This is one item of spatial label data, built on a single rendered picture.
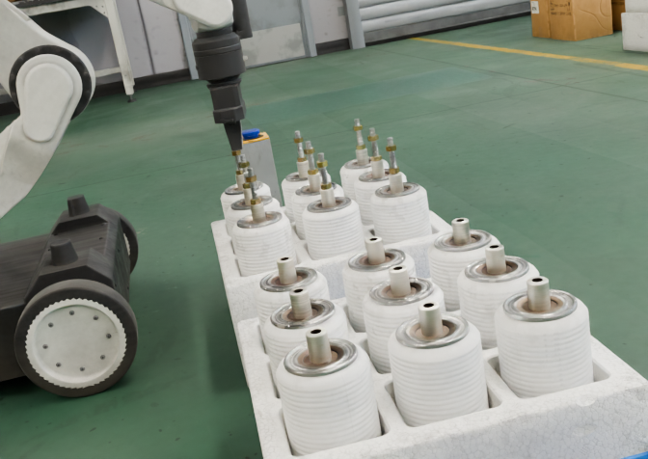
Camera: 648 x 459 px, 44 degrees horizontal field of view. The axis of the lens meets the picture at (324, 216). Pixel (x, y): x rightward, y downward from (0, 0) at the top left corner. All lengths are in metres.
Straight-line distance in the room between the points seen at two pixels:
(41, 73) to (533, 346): 1.00
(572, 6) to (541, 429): 4.22
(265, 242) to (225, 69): 0.35
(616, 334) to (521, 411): 0.56
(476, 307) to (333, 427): 0.25
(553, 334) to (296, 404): 0.26
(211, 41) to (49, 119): 0.32
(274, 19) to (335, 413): 5.74
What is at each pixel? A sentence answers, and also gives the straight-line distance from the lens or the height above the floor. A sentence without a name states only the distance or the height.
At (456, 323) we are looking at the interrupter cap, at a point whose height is 0.25.
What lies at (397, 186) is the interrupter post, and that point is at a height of 0.26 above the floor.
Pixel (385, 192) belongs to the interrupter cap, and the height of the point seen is 0.25.
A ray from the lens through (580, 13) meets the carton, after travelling 4.97.
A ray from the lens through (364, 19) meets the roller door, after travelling 6.55.
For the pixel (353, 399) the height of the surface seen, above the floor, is 0.22.
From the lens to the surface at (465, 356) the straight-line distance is 0.82.
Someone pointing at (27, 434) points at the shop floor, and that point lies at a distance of 1.42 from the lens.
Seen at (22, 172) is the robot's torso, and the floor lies 0.36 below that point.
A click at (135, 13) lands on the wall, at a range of 6.37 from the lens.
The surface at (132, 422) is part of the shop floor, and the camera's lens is 1.34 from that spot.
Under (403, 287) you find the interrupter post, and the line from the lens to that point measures 0.94.
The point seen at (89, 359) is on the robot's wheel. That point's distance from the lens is 1.45.
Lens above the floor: 0.62
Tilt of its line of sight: 17 degrees down
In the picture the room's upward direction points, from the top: 10 degrees counter-clockwise
